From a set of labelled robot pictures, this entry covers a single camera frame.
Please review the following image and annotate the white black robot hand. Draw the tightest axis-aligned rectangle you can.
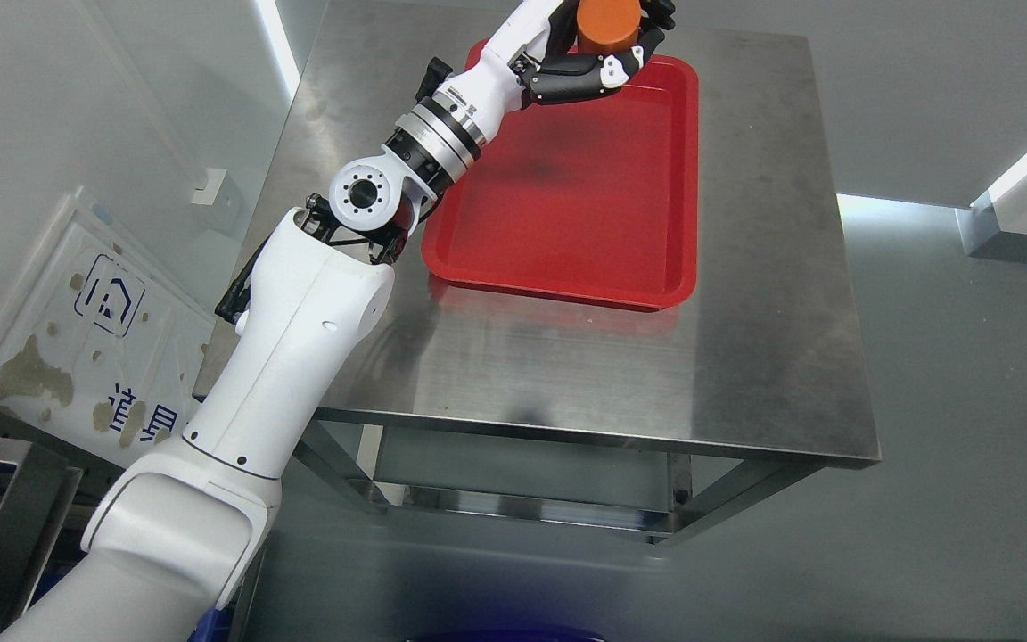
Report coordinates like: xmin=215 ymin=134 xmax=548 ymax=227
xmin=431 ymin=1 xmax=677 ymax=142

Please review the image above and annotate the orange cylindrical capacitor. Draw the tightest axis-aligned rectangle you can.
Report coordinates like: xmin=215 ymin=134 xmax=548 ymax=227
xmin=576 ymin=0 xmax=643 ymax=54

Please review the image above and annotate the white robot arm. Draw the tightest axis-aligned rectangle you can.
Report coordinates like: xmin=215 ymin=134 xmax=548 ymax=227
xmin=0 ymin=89 xmax=505 ymax=641

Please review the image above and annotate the red plastic tray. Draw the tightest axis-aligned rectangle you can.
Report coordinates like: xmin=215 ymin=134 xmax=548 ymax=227
xmin=423 ymin=54 xmax=700 ymax=310

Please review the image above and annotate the stainless steel table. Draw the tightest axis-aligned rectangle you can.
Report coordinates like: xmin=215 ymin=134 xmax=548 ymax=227
xmin=296 ymin=25 xmax=882 ymax=545

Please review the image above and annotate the white sign board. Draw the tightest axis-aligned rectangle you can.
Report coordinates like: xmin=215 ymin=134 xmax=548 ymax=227
xmin=0 ymin=188 xmax=215 ymax=467

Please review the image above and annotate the metal shelf rack frame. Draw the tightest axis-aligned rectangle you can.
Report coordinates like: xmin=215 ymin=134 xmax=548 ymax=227
xmin=0 ymin=410 xmax=119 ymax=631

